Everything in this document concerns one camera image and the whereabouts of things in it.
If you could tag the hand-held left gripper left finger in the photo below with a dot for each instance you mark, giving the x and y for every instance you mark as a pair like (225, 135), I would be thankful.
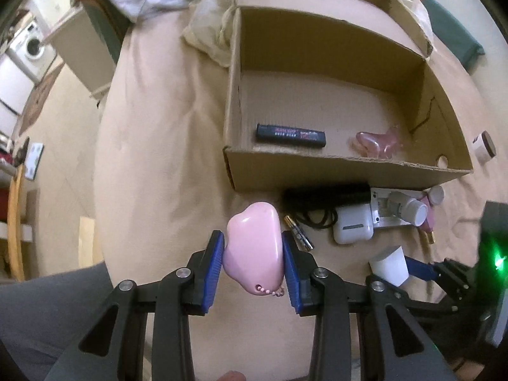
(212, 276)

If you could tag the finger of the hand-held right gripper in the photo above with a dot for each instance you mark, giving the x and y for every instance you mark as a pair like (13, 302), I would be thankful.
(421, 268)

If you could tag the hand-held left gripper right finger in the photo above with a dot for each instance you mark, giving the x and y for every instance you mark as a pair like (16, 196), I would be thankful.
(292, 280)

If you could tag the gold and black battery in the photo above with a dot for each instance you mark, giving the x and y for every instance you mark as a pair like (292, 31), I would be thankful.
(298, 233)

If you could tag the pink heart-shaped case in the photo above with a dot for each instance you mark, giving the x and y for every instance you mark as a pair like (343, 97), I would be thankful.
(254, 246)

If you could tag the white plastic bottle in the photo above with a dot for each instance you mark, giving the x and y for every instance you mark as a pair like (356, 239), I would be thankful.
(407, 206)

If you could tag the white packaging box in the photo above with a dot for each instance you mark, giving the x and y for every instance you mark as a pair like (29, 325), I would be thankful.
(379, 202)

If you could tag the white earbuds case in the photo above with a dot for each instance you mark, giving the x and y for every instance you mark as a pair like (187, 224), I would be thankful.
(353, 228)

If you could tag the cardboard box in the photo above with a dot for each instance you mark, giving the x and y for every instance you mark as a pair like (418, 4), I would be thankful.
(317, 170)

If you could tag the pink translucent massage stone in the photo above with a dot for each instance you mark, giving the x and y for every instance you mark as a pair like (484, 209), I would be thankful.
(377, 143)

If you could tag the black rectangular bar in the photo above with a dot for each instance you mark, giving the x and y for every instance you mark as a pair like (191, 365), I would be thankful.
(291, 134)

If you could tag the pink tube with white cap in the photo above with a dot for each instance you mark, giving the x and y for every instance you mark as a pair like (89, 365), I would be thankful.
(428, 222)

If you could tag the white jar with brown lid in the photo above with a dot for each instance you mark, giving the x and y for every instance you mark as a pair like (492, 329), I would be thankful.
(484, 147)

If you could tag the person's grey trouser leg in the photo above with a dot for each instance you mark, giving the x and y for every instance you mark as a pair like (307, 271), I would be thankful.
(39, 317)

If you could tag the wooden chair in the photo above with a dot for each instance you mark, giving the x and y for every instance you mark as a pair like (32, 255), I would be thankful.
(16, 226)

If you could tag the book on floor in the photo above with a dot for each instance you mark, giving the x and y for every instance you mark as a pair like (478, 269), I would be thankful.
(34, 160)

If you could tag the green cloth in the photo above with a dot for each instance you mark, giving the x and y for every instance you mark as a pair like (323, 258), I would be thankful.
(452, 31)

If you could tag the brown patterned rug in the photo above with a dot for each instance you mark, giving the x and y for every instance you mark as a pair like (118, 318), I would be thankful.
(39, 99)

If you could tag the white cabinet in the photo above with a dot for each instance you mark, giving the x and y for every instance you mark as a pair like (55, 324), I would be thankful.
(79, 47)

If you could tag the white washing machine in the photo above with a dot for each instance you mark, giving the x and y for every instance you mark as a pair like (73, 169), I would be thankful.
(31, 47)

